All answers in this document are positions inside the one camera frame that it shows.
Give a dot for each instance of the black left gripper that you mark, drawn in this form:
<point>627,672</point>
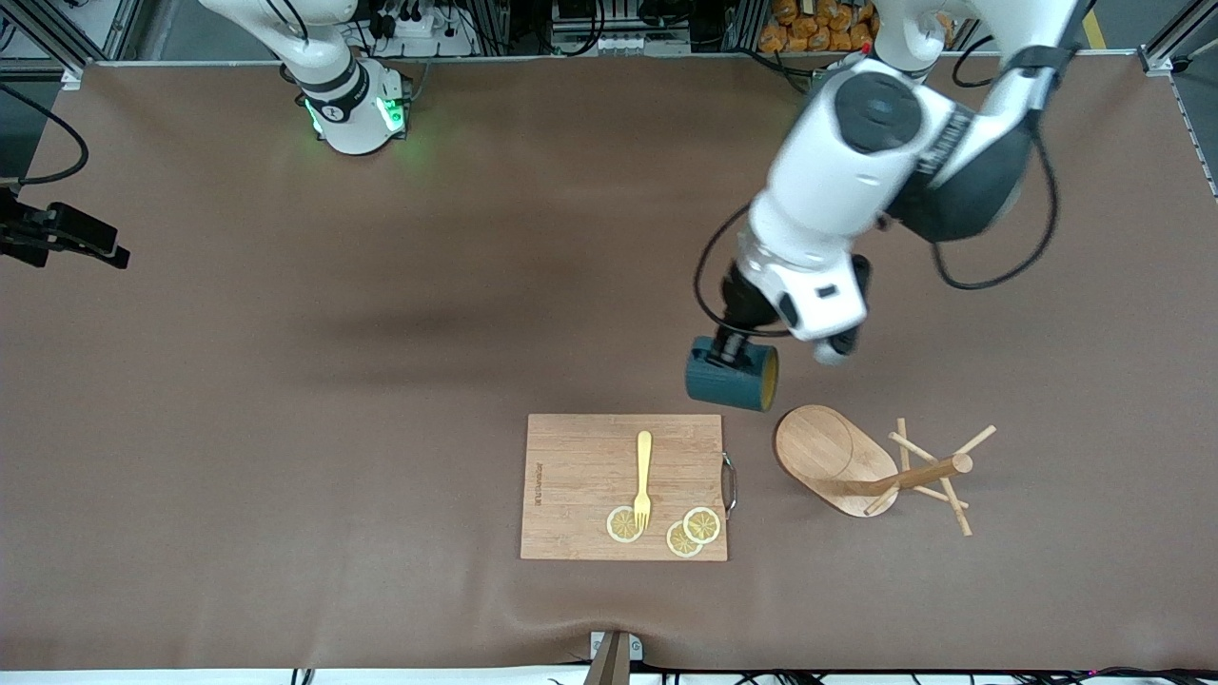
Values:
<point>745,306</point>

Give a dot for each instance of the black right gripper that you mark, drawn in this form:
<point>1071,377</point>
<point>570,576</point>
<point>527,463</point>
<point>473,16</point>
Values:
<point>43,228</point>

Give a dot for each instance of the dark teal mug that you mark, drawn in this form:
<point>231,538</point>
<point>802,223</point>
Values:
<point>728,385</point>

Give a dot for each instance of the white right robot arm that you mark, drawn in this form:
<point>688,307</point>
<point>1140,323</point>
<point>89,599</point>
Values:
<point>357,114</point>

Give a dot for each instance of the wooden mug tree rack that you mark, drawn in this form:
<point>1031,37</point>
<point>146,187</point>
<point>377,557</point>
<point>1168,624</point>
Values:
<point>818,452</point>

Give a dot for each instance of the yellow fork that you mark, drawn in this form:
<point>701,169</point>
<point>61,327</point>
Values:
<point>644,457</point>

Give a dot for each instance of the lemon slice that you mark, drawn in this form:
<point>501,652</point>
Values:
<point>704,524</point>
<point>620,525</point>
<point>680,542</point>

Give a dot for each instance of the wooden cutting board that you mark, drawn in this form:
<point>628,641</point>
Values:
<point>580,476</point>

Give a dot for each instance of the white connector strip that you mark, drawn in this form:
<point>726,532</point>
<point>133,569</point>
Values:
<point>642,44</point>

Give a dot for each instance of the bag of orange snacks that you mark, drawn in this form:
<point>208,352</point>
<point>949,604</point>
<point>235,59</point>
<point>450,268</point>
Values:
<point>809,29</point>

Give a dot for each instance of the white power strip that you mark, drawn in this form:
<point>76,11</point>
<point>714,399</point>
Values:
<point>414,26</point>

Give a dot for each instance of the aluminium frame profile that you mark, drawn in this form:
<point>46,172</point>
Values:
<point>1166,52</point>
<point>119,29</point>

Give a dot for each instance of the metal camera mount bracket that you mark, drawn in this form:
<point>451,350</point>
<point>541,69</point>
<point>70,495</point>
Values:
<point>614,661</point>

